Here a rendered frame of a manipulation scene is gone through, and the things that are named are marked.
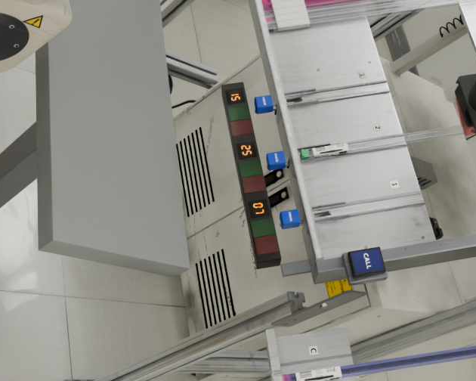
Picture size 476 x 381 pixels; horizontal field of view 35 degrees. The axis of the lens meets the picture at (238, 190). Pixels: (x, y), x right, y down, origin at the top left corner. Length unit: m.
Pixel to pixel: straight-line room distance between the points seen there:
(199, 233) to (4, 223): 0.47
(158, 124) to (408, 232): 0.44
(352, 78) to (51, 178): 0.58
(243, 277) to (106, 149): 0.69
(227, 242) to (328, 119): 0.58
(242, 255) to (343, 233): 0.57
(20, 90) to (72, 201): 0.92
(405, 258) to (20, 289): 0.87
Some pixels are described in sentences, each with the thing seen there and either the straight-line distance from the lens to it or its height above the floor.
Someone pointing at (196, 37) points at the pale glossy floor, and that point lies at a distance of 2.55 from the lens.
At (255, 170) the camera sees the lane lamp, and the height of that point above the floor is 0.66.
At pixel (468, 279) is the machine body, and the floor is 0.62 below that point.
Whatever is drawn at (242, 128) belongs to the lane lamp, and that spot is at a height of 0.66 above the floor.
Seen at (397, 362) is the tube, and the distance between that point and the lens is 1.04.
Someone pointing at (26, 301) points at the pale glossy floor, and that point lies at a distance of 1.70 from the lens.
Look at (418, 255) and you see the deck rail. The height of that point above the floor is 0.83.
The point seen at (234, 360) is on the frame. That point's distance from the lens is 1.58.
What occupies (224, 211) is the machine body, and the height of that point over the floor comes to 0.26.
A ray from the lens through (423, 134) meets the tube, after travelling 1.31.
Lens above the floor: 1.39
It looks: 37 degrees down
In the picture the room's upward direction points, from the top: 59 degrees clockwise
